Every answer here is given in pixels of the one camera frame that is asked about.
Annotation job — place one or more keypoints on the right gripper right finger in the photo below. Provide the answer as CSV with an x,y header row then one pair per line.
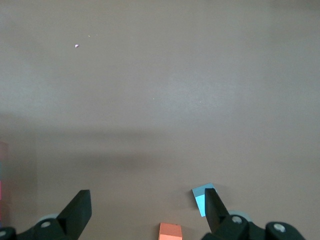
x,y
216,212

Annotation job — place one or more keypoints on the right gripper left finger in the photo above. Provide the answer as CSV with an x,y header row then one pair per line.
x,y
75,215

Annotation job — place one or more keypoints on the orange foam cube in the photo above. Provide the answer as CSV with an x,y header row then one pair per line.
x,y
170,232

